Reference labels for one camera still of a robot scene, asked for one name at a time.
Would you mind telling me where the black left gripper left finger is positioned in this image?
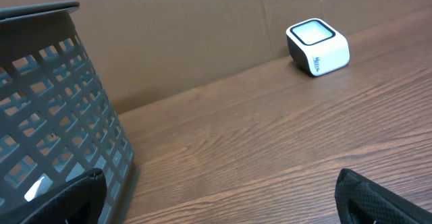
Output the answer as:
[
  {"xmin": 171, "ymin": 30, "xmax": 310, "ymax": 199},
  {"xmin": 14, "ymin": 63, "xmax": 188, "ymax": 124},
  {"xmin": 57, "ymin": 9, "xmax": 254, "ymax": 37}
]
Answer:
[{"xmin": 1, "ymin": 168, "xmax": 107, "ymax": 224}]

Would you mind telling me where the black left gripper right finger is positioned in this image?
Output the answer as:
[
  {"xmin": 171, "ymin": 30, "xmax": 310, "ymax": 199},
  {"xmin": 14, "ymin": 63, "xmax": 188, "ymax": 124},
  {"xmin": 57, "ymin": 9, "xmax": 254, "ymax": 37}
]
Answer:
[{"xmin": 335, "ymin": 168, "xmax": 431, "ymax": 224}]

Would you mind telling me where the white barcode scanner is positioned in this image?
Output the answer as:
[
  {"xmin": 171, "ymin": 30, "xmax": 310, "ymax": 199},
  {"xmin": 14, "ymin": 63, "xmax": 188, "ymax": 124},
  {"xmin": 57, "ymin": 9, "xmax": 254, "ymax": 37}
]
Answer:
[{"xmin": 286, "ymin": 18, "xmax": 350, "ymax": 77}]

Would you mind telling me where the grey plastic mesh basket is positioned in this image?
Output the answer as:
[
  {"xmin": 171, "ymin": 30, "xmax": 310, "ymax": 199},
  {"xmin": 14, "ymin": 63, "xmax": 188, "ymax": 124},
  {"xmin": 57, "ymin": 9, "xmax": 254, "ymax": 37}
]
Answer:
[{"xmin": 1, "ymin": 1, "xmax": 135, "ymax": 223}]

